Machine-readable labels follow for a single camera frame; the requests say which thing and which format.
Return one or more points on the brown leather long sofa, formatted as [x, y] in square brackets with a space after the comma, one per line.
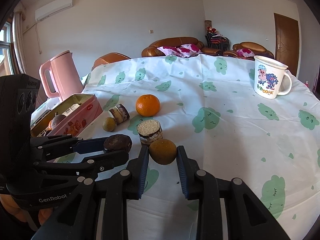
[152, 49]

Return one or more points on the pink electric kettle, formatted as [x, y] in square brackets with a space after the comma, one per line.
[64, 76]

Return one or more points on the left hand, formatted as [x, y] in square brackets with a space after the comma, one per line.
[10, 205]

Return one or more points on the brown leather chair back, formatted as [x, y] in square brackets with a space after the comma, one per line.
[109, 58]

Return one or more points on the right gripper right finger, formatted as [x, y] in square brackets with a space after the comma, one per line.
[247, 217]

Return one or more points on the stacked chairs in corner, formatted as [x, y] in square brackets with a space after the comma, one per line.
[214, 38]

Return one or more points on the white air conditioner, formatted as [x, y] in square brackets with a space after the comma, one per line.
[52, 8]

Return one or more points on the white cartoon mug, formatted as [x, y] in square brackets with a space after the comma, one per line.
[268, 77]

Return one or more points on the brown leather armchair sofa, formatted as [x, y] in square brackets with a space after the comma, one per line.
[247, 51]

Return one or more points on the dark purple passion fruit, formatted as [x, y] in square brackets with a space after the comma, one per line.
[58, 118]

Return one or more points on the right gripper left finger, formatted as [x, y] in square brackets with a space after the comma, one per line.
[99, 208]

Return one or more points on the yellow-brown round fruit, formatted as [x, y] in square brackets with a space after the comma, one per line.
[163, 151]

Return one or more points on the white green patterned tablecloth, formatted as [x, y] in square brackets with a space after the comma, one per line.
[209, 106]

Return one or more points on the orange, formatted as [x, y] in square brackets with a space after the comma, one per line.
[148, 105]

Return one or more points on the green-brown kiwi fruit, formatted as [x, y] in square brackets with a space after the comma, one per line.
[109, 124]

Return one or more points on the printed paper leaflet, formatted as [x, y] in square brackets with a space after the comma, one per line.
[71, 109]

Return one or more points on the brown wooden door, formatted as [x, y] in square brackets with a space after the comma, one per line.
[287, 42]

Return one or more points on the dark brown round fruit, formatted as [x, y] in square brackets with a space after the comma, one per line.
[117, 142]

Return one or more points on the pink metal tin box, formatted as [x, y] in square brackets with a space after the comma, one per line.
[73, 124]

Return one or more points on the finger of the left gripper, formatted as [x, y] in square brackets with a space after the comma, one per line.
[88, 166]
[52, 147]

